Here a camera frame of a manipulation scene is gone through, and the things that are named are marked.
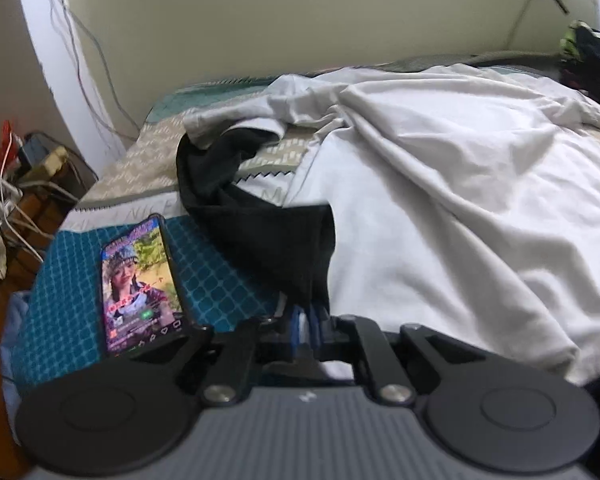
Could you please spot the smartphone with lit screen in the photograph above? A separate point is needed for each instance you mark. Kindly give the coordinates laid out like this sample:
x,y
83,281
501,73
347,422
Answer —
x,y
140,285

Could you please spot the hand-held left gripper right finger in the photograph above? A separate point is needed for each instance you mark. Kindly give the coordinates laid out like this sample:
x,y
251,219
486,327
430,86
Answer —
x,y
316,327

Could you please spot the teal and beige patterned bedsheet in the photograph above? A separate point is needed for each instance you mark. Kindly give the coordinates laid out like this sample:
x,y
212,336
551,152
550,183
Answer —
x,y
65,300

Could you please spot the small blue-grey box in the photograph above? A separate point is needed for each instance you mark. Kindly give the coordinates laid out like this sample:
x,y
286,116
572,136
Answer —
x,y
35,147

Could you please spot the light blue cloth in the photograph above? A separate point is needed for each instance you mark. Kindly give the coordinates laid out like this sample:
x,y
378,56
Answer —
x,y
12,320

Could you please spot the wooden side table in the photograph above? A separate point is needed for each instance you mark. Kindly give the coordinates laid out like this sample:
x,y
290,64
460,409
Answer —
x,y
35,210

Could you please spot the beige box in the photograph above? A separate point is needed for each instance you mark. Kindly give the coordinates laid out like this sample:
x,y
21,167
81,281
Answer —
x,y
52,162

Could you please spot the red plastic bag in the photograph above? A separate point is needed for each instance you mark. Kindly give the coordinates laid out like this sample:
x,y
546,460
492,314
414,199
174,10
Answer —
x,y
5,140

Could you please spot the pile of dark clothes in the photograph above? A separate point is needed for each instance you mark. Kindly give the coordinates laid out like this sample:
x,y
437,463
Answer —
x,y
592,55

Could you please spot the white and black shirt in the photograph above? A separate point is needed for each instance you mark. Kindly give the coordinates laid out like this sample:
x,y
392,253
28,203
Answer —
x,y
430,185

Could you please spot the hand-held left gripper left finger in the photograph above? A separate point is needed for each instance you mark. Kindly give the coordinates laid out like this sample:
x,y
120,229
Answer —
x,y
295,327

